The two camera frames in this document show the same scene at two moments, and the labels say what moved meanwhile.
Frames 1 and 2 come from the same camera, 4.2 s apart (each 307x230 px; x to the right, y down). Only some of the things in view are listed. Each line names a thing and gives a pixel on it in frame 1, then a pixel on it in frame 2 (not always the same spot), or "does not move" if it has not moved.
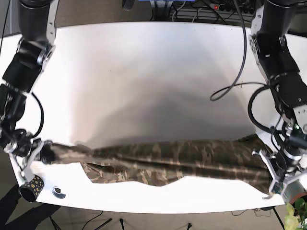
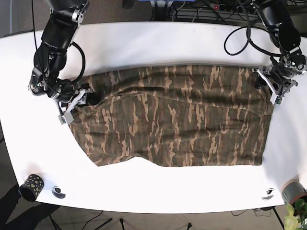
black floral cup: [30, 190] does not move
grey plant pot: [293, 190] does not move
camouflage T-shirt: [245, 160] → [194, 115]
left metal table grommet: [56, 191] does not move
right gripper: [277, 185] → [277, 85]
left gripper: [25, 162] → [82, 97]
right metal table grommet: [267, 197] does not move
